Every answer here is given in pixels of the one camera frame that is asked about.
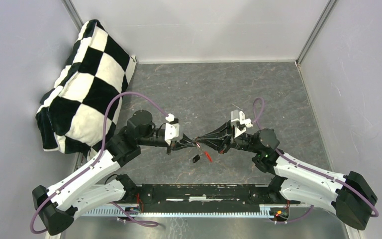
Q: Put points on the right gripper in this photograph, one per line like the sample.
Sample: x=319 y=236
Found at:
x=222 y=146

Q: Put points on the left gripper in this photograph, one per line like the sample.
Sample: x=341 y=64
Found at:
x=182 y=147

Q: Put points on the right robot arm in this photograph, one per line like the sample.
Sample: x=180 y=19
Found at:
x=349 y=197

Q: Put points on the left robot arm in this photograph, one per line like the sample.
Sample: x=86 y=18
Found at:
x=60 y=204

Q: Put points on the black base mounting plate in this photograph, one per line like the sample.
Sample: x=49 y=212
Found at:
x=204 y=198

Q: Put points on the black white checkered blanket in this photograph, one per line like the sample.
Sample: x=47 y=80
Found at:
x=82 y=109

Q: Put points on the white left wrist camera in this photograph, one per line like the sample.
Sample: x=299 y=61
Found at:
x=172 y=129

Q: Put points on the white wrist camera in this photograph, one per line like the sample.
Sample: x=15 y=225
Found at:
x=239 y=122
x=172 y=129

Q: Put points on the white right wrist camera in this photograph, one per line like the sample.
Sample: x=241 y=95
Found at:
x=239 y=122

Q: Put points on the white toothed cable duct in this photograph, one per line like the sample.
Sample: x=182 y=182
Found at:
x=112 y=211

